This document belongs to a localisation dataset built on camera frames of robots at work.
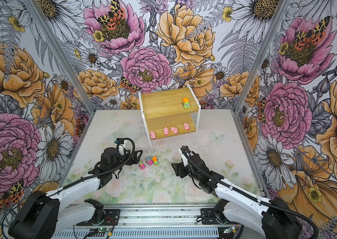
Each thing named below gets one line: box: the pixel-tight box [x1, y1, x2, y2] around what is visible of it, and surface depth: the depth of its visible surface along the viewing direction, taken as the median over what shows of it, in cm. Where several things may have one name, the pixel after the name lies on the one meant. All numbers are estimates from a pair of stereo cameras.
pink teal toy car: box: [144, 156, 155, 167], surface depth 93 cm
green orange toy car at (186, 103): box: [181, 97, 190, 109], surface depth 78 cm
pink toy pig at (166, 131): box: [163, 126, 169, 136], surface depth 89 cm
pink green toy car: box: [138, 160, 147, 171], surface depth 92 cm
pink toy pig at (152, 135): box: [150, 130, 157, 140], surface depth 87 cm
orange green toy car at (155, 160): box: [152, 156, 159, 166], surface depth 93 cm
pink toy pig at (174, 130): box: [170, 126, 179, 134], surface depth 89 cm
